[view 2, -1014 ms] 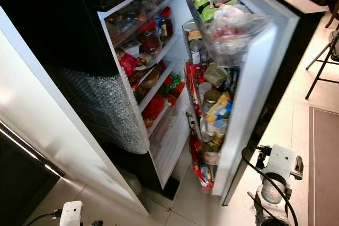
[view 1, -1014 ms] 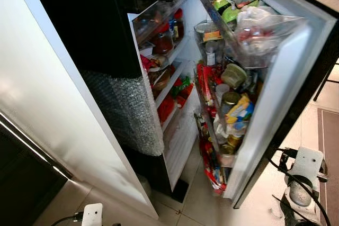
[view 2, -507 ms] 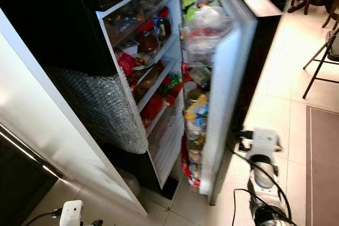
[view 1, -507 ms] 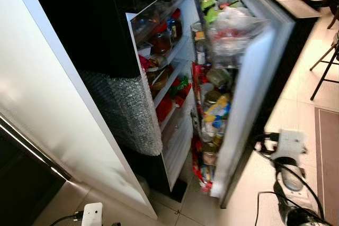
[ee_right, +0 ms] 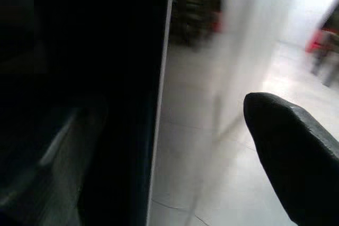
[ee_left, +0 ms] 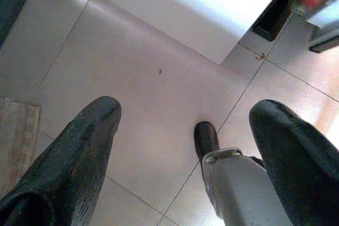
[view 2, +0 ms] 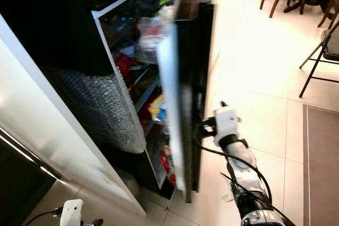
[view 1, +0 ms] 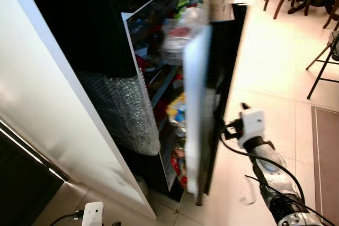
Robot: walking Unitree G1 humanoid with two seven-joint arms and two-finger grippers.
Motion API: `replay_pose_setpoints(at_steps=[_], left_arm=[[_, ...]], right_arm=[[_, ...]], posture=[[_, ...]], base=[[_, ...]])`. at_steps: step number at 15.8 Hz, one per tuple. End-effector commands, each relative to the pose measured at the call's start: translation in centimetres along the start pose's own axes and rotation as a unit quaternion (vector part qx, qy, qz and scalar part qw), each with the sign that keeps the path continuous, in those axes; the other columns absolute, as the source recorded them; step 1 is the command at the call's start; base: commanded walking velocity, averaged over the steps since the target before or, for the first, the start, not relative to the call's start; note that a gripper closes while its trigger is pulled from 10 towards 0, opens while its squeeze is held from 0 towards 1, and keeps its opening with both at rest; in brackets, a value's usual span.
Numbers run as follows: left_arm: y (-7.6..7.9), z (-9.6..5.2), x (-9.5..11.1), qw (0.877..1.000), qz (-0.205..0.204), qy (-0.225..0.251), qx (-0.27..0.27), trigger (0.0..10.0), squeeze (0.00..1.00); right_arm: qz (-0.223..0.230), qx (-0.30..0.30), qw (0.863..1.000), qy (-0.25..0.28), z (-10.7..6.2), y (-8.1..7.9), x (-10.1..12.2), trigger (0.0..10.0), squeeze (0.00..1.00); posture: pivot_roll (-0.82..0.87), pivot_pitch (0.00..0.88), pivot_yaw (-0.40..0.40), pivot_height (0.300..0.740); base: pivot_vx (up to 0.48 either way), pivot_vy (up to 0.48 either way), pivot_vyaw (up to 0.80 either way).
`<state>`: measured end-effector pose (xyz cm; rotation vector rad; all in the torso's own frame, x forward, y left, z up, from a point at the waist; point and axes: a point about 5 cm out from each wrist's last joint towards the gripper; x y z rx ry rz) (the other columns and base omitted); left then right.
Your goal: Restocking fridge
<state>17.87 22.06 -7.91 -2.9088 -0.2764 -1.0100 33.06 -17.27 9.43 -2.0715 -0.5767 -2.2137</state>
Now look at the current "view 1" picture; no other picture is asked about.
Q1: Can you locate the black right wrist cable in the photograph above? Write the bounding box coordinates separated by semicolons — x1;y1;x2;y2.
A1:
219;123;307;205

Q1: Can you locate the white side panel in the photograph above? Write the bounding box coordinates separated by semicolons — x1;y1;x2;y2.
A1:
0;0;157;220

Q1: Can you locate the tall black glossy cabinet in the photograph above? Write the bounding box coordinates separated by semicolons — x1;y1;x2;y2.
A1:
20;0;170;205

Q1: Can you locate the grey bordered floor mat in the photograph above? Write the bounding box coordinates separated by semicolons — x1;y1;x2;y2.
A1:
310;105;339;226

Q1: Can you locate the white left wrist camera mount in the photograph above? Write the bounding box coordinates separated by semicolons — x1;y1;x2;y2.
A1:
82;201;104;226

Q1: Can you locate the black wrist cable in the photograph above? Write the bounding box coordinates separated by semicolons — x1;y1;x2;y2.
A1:
219;123;307;205
50;210;85;226

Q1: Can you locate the black fridge door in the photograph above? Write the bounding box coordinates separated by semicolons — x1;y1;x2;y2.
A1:
183;3;248;206

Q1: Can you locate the black folding chair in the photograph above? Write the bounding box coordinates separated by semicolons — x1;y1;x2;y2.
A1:
306;28;339;100

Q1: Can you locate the dark low cabinet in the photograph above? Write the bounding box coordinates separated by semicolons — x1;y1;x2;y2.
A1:
0;120;69;226

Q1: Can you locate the clear plastic food container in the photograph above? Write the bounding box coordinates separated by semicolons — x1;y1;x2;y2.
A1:
162;17;204;67

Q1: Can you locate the yellow blue food package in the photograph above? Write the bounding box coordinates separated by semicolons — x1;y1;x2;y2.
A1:
167;93;187;126

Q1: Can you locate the bubble wrap sheet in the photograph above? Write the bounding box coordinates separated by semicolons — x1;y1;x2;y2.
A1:
77;70;161;156

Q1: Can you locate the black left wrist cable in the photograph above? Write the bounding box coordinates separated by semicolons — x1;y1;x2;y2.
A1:
50;210;85;226

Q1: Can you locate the flat red packet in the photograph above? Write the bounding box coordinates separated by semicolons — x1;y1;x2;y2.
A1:
171;147;189;187

